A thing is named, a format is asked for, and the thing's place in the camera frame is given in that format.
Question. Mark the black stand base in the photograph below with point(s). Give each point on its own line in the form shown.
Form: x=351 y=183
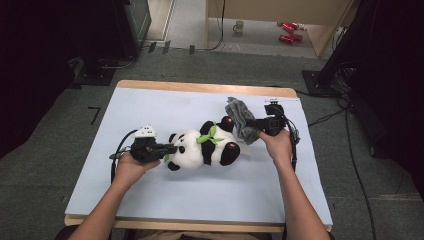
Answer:
x=95 y=75
x=316 y=83

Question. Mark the black cabinet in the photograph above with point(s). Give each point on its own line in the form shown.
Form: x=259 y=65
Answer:
x=133 y=26

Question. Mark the wooden shelf unit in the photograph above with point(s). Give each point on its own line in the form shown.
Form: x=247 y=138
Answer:
x=273 y=10

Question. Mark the light blue table mat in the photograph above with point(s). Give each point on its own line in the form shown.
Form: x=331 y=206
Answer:
x=200 y=196

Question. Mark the red can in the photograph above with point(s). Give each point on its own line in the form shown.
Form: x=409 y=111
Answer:
x=287 y=28
x=295 y=25
x=286 y=38

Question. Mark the person's left hand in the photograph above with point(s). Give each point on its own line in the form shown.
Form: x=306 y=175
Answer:
x=133 y=170

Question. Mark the panda plush toy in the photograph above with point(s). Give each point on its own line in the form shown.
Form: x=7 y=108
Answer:
x=200 y=150

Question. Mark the person's beige trousers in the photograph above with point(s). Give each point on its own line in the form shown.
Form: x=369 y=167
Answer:
x=200 y=236

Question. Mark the wooden table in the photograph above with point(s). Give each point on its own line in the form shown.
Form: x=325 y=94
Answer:
x=206 y=88

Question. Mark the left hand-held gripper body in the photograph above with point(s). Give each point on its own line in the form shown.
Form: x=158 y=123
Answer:
x=145 y=150

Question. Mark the black tape strip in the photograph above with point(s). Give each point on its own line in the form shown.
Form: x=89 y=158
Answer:
x=166 y=47
x=152 y=47
x=192 y=49

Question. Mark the beige mug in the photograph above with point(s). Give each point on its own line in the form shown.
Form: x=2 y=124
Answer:
x=238 y=26

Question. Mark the person's right hand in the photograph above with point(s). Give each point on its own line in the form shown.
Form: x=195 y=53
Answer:
x=278 y=148

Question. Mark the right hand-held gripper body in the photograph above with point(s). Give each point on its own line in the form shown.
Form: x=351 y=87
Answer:
x=273 y=121

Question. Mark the grey knitted cloth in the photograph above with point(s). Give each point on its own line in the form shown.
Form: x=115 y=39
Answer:
x=241 y=120

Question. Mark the black tape corner mark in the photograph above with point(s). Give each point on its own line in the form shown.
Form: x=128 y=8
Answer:
x=95 y=113

